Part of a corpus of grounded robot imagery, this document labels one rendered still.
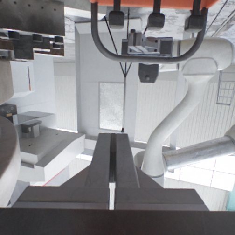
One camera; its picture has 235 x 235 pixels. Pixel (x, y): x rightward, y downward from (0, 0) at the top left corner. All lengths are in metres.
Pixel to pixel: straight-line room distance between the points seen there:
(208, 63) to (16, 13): 1.13
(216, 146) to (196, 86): 0.46
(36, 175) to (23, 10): 2.36
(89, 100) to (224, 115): 11.81
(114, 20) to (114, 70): 3.07
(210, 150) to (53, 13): 1.26
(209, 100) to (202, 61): 13.20
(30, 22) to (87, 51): 2.35
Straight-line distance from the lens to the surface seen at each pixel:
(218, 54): 0.61
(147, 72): 0.52
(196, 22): 0.28
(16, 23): 1.32
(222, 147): 1.02
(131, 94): 3.23
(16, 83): 4.32
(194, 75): 0.61
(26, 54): 1.41
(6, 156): 1.43
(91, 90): 3.54
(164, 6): 0.33
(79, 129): 3.96
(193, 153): 0.96
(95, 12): 0.32
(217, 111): 14.02
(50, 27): 1.32
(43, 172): 2.92
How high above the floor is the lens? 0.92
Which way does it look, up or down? 14 degrees up
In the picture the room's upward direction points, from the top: 178 degrees counter-clockwise
